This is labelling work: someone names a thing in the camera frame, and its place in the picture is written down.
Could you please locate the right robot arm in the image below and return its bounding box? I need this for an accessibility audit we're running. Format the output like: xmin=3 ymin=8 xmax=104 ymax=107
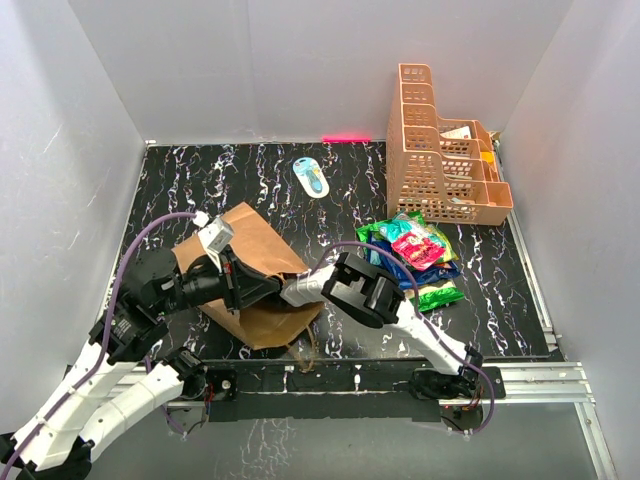
xmin=280 ymin=252 xmax=483 ymax=399

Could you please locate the white card in organizer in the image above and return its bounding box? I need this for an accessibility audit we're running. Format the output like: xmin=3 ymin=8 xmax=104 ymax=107
xmin=440 ymin=125 xmax=474 ymax=140

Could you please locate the blue Burts chips bag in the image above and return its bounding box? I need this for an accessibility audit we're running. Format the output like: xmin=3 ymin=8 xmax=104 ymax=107
xmin=366 ymin=232 xmax=396 ymax=274

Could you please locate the pink red snack packet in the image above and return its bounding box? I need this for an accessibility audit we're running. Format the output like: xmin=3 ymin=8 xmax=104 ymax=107
xmin=391 ymin=232 xmax=446 ymax=271

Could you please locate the orange plastic file organizer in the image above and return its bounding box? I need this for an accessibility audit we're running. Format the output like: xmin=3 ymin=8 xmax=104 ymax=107
xmin=386 ymin=63 xmax=513 ymax=226

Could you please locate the brown paper bag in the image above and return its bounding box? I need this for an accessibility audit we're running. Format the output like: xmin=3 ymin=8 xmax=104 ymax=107
xmin=173 ymin=202 xmax=323 ymax=351

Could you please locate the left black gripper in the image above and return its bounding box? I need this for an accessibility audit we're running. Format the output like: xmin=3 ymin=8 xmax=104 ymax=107
xmin=156 ymin=244 xmax=281 ymax=314

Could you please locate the yellow green snack bag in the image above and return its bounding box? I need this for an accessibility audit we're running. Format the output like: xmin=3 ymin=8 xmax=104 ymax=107
xmin=423 ymin=224 xmax=459 ymax=263

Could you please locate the green Chuba cassava chips bag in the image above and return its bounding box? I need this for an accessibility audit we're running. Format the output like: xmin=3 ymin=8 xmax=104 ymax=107
xmin=355 ymin=209 xmax=465 ymax=312

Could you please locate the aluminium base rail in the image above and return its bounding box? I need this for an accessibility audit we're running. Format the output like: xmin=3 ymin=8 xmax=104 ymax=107
xmin=90 ymin=359 xmax=617 ymax=479

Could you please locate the blue correction tape blister pack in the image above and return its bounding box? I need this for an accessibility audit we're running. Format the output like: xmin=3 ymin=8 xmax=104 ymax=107
xmin=292 ymin=157 xmax=329 ymax=199

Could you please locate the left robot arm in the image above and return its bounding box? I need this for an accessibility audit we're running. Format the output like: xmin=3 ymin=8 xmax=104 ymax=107
xmin=1 ymin=247 xmax=282 ymax=479

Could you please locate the teal white snack packet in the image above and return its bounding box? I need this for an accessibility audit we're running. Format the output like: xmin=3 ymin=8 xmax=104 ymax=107
xmin=378 ymin=211 xmax=424 ymax=243

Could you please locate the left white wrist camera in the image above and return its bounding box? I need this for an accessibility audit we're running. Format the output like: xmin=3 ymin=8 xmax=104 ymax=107
xmin=193 ymin=211 xmax=234 ymax=270

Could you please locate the dark blue Burts chilli bag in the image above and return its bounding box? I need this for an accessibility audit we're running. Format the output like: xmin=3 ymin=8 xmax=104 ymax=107
xmin=392 ymin=251 xmax=461 ymax=290

